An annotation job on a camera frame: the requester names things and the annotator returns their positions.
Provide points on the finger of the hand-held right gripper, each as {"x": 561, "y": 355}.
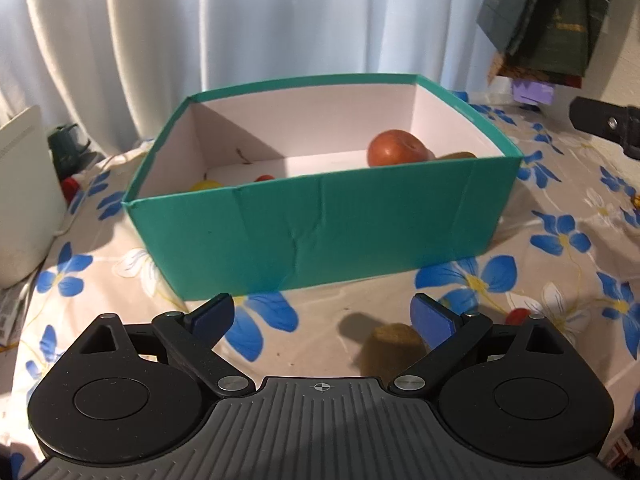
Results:
{"x": 600, "y": 117}

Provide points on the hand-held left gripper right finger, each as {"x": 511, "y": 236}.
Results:
{"x": 432, "y": 320}

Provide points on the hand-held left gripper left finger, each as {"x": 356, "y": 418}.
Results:
{"x": 212, "y": 317}

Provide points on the brown kiwi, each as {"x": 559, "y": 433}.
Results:
{"x": 392, "y": 350}
{"x": 457, "y": 156}

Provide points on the teal cardboard box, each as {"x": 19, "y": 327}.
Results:
{"x": 325, "y": 230}

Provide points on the red apple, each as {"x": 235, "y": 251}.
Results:
{"x": 397, "y": 149}

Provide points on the purple paper bag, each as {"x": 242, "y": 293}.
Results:
{"x": 532, "y": 92}

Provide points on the patterned brown bag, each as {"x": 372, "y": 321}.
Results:
{"x": 530, "y": 77}

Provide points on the small red tomato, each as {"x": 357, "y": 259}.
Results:
{"x": 517, "y": 316}
{"x": 264, "y": 178}

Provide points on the floral tablecloth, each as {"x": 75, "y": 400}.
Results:
{"x": 550, "y": 200}

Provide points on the dark green hanging bag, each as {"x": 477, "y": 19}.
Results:
{"x": 540, "y": 25}

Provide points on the yellow lemon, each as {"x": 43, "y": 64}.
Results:
{"x": 205, "y": 185}

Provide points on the red round object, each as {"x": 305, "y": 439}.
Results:
{"x": 71, "y": 189}

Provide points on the white appliance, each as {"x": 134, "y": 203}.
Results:
{"x": 22, "y": 200}

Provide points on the dark green cup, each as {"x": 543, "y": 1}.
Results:
{"x": 67, "y": 142}

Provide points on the white curtain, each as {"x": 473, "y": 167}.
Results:
{"x": 250, "y": 20}

